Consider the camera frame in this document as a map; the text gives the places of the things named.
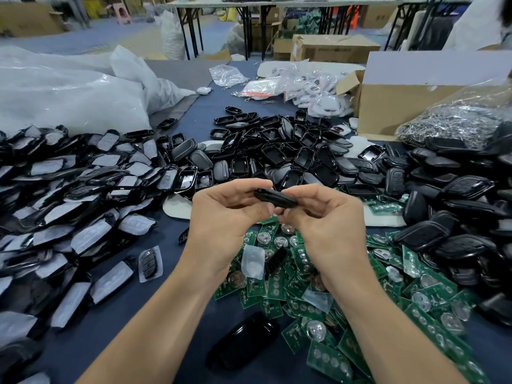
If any person's right hand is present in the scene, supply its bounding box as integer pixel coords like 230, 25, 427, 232
280, 183, 375, 289

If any pile of black shell halves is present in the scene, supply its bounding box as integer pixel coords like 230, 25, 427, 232
208, 106, 387, 197

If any clear plastic film piece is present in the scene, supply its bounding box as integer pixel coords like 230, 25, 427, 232
241, 245, 267, 279

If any clear bag with red label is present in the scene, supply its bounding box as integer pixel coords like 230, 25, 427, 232
236, 76, 287, 99

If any clear bag of metal parts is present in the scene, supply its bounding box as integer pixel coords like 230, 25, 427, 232
396, 84, 512, 150

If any person's right forearm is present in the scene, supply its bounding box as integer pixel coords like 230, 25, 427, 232
340, 271, 469, 384

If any large white plastic bag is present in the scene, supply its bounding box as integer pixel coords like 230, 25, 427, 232
0, 45, 195, 134

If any long white table top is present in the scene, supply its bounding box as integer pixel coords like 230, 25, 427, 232
164, 0, 473, 13

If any heap of clear parts bags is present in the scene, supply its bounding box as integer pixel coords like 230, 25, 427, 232
280, 63, 357, 118

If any tan cardboard box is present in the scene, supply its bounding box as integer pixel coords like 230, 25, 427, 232
0, 2, 65, 38

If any black metal table frame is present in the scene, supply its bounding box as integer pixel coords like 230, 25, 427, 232
172, 2, 277, 61

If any pile of green circuit boards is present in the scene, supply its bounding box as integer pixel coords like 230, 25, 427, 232
212, 199, 493, 384

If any small crumpled clear plastic bag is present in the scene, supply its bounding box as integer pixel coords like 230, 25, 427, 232
209, 65, 251, 89

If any person's left forearm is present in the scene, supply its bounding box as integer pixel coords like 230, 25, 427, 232
78, 260, 221, 384

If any pink plastic stool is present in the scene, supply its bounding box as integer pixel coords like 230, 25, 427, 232
112, 4, 133, 26

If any brown cardboard box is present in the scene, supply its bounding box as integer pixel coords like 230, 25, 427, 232
290, 34, 381, 65

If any pile of assembled black fobs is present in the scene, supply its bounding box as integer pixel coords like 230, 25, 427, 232
384, 127, 512, 325

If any pile of shells with pads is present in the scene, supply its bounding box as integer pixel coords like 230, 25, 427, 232
0, 124, 201, 384

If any large open cardboard box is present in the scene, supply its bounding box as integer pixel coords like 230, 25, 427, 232
336, 50, 512, 141

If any lone glossy black shell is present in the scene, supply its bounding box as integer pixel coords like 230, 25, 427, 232
206, 311, 281, 371

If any white sack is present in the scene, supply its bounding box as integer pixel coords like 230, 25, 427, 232
158, 10, 187, 61

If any person's left hand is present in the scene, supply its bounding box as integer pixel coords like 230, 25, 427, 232
186, 178, 277, 271

